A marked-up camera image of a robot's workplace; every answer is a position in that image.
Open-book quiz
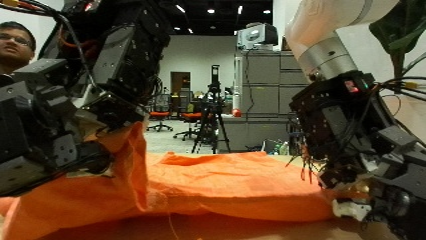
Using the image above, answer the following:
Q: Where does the person in black shirt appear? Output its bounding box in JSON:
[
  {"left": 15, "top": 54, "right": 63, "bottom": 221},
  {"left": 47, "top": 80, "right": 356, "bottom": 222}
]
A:
[{"left": 0, "top": 21, "right": 39, "bottom": 76}]

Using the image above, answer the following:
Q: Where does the grey metal cabinet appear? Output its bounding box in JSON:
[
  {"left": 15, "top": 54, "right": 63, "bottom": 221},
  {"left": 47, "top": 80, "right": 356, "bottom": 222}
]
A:
[{"left": 233, "top": 49, "right": 311, "bottom": 118}]

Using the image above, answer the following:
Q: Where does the black and red cable bundle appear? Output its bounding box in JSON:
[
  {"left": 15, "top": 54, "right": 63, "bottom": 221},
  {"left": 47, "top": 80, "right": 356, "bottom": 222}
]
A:
[{"left": 0, "top": 0, "right": 98, "bottom": 88}]

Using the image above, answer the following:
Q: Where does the white box-shaped appliance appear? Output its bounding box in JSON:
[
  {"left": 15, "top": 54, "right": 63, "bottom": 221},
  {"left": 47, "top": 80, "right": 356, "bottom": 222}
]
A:
[{"left": 236, "top": 22, "right": 280, "bottom": 51}]

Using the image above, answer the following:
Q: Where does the office chair with orange seat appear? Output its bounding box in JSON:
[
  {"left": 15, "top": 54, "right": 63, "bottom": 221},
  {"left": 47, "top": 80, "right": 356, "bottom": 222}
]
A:
[
  {"left": 173, "top": 90, "right": 204, "bottom": 141},
  {"left": 147, "top": 93, "right": 175, "bottom": 132}
]

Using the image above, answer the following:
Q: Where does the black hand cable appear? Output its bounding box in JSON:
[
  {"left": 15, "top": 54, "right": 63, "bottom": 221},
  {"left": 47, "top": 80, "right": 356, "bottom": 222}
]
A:
[{"left": 376, "top": 77, "right": 426, "bottom": 103}]

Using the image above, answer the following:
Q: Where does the grey low counter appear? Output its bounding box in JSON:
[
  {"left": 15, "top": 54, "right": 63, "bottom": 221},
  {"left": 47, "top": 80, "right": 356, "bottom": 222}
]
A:
[{"left": 219, "top": 114, "right": 296, "bottom": 152}]

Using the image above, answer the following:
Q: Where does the black camera tripod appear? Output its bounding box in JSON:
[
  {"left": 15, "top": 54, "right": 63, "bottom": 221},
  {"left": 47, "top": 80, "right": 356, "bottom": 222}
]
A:
[{"left": 191, "top": 64, "right": 233, "bottom": 155}]

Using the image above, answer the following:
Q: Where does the orange t-shirt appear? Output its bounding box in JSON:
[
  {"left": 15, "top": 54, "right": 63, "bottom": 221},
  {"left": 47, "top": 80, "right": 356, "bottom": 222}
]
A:
[{"left": 0, "top": 121, "right": 337, "bottom": 240}]

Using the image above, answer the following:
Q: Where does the brown door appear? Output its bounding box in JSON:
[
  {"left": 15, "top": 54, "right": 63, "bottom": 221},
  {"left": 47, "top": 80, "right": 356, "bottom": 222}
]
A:
[{"left": 169, "top": 71, "right": 192, "bottom": 97}]

